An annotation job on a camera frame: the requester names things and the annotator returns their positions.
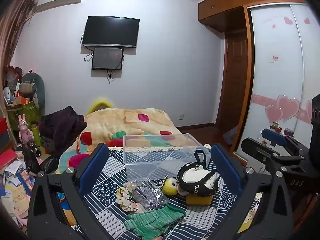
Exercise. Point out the clear plastic storage box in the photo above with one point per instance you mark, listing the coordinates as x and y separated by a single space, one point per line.
155 160

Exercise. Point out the red book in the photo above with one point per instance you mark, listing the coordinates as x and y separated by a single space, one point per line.
7 158

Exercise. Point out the black wall television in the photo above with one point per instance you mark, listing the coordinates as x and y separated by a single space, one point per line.
110 31

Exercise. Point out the green bottle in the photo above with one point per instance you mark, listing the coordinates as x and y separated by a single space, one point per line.
36 133

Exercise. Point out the black cylindrical device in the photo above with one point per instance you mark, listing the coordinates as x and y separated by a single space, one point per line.
33 148

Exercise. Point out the dark purple cloth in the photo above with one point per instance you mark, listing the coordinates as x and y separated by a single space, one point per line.
61 127

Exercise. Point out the small black wall monitor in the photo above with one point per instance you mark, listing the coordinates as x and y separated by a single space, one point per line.
107 58

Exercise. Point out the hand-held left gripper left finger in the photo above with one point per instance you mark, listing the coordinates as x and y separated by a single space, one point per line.
96 167

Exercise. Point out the purple jar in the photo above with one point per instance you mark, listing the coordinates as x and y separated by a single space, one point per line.
288 132

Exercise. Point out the red box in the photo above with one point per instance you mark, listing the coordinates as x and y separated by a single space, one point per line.
3 125

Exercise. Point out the yellow sponge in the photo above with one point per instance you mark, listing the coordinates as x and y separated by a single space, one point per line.
197 200

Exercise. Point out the pile of papers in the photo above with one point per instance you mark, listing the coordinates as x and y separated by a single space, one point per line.
15 187

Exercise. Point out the blue patterned bed sheet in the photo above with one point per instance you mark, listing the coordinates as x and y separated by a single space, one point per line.
115 170

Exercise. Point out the wooden overhead cabinet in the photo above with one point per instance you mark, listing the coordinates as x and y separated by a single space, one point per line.
237 0

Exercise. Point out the pink rabbit toy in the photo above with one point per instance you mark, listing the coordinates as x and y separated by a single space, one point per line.
25 132

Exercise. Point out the heap of bags and toys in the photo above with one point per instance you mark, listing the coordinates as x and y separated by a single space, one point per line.
13 87

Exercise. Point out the yellow curved headboard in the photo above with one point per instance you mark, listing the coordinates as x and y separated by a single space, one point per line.
97 103

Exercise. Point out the white pink wardrobe sticker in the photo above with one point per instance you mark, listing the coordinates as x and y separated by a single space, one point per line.
275 59

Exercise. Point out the grey plush toy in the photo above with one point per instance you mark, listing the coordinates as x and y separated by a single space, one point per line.
37 87

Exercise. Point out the yellow plush toy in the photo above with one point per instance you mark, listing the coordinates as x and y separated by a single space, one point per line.
170 186

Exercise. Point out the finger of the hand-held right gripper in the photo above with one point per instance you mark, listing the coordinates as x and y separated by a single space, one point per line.
273 136
260 155

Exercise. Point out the striped pink curtain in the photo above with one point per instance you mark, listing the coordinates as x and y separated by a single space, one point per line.
15 30

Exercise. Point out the wooden door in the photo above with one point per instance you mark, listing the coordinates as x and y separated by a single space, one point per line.
233 80

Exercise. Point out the yellow patchwork blanket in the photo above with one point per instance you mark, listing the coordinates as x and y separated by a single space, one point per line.
120 122

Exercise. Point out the green tin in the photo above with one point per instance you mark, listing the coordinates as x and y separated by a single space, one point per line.
275 125

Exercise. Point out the black and white bag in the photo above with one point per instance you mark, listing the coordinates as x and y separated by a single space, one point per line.
197 180

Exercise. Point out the green knitted gloves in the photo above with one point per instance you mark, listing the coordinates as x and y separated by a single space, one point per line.
152 218

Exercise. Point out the clear packet of grey fabric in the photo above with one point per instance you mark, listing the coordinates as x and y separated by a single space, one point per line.
150 195

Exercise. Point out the white floral cloth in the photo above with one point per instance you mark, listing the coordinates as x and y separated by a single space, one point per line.
126 201

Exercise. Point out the red and white jar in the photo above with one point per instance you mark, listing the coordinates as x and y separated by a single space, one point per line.
278 130

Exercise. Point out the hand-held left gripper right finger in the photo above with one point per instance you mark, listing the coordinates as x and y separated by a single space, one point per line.
225 167

